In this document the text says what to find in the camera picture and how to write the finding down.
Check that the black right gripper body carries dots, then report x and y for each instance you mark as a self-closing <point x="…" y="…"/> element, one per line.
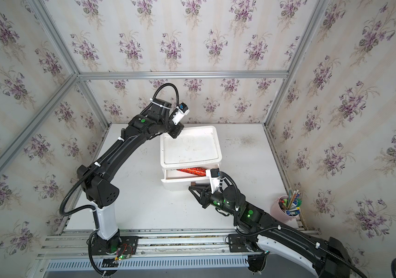
<point x="220" y="201"/>

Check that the white plastic drawer cabinet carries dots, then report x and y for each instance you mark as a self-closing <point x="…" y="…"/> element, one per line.
<point x="194" y="147"/>

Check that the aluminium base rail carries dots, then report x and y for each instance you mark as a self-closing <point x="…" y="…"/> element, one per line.
<point x="145" y="250"/>

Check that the pink pen cup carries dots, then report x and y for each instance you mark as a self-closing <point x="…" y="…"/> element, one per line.
<point x="287" y="207"/>

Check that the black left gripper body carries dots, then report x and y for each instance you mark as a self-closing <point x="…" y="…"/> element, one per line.
<point x="174" y="131"/>

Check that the white top drawer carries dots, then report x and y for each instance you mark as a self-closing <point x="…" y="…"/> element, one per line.
<point x="175" y="180"/>

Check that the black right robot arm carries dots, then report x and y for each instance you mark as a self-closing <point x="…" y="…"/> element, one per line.
<point x="259" y="232"/>

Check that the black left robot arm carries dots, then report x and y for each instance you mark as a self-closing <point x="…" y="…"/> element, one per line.
<point x="95" y="180"/>

